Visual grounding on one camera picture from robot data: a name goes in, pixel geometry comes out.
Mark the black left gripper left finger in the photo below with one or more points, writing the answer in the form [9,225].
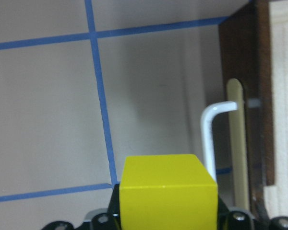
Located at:
[114,205]

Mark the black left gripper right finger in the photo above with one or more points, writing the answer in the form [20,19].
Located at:
[222,215]

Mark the yellow cube block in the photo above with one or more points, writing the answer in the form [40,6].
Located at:
[167,192]

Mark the white drawer handle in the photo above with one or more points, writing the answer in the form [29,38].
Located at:
[206,124]

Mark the dark wooden drawer front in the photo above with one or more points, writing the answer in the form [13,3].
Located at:
[245,48]

